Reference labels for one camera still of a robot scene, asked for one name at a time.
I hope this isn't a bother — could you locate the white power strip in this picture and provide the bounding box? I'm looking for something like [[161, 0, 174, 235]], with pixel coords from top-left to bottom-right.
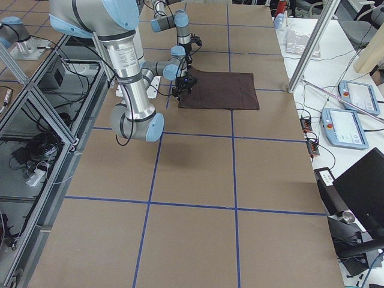
[[26, 168, 46, 187]]

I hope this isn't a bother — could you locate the aluminium frame post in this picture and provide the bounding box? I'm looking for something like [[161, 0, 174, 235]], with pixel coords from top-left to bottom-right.
[[287, 0, 341, 93]]

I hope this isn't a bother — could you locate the blue teach pendant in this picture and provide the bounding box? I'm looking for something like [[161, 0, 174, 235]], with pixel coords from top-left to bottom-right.
[[338, 80, 380, 116], [321, 108, 369, 150]]

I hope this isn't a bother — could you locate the orange terminal block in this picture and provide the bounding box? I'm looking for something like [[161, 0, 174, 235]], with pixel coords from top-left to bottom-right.
[[300, 118, 313, 133]]

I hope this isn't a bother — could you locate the brown paper table cover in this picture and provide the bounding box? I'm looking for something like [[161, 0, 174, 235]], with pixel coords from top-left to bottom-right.
[[29, 3, 344, 287]]

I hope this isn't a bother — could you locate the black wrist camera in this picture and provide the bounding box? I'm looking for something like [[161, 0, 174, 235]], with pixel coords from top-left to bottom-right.
[[191, 34, 202, 47]]

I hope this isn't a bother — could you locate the clear plastic bag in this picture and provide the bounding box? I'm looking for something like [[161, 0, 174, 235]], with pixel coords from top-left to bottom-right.
[[283, 29, 311, 56]]

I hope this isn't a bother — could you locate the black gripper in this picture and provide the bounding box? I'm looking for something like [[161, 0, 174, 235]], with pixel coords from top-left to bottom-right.
[[172, 74, 197, 101], [183, 43, 193, 65]]

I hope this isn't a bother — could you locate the black right braided cable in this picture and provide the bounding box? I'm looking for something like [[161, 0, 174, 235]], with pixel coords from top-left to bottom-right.
[[148, 56, 188, 98]]

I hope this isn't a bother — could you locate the aluminium frame table rail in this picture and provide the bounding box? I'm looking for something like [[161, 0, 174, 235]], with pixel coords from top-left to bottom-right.
[[1, 36, 108, 287]]

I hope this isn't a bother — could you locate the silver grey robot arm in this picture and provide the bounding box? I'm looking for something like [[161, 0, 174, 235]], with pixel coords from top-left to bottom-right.
[[49, 1, 202, 142], [151, 1, 202, 66]]

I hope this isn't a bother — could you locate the dark brown t-shirt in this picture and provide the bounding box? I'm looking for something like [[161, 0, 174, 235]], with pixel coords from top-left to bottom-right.
[[178, 67, 260, 110]]

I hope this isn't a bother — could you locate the far blue teach pendant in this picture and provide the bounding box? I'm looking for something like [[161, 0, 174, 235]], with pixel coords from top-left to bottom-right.
[[338, 80, 380, 116]]

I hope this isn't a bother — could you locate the black monitor on stand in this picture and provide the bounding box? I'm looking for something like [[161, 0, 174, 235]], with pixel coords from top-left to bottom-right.
[[328, 148, 383, 276]]

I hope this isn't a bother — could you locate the black labelled box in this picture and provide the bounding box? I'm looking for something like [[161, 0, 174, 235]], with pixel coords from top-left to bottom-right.
[[314, 167, 348, 215]]

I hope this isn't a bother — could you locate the red cylinder tube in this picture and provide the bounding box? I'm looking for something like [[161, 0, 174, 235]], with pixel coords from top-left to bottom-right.
[[275, 0, 287, 16]]

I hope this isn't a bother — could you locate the near blue teach pendant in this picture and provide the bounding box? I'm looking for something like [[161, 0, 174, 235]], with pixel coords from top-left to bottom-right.
[[321, 108, 369, 150]]

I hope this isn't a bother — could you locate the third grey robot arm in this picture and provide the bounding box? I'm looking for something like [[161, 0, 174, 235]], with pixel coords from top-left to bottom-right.
[[1, 16, 51, 61]]

